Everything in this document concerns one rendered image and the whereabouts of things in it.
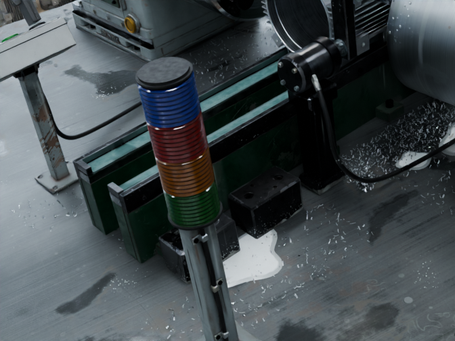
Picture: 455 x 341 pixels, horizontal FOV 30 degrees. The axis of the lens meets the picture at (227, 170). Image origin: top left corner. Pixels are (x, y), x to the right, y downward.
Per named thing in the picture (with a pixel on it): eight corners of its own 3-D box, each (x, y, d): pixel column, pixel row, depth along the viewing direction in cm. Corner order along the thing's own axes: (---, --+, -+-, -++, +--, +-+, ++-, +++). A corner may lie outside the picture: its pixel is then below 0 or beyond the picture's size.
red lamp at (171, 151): (186, 126, 96) (179, 93, 93) (219, 145, 92) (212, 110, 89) (143, 151, 93) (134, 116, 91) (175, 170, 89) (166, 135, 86)
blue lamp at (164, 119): (179, 93, 93) (170, 56, 91) (212, 110, 89) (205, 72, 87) (134, 116, 91) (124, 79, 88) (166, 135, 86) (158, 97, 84)
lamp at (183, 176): (193, 159, 98) (186, 126, 96) (225, 178, 94) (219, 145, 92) (152, 183, 96) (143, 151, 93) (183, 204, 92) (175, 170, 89)
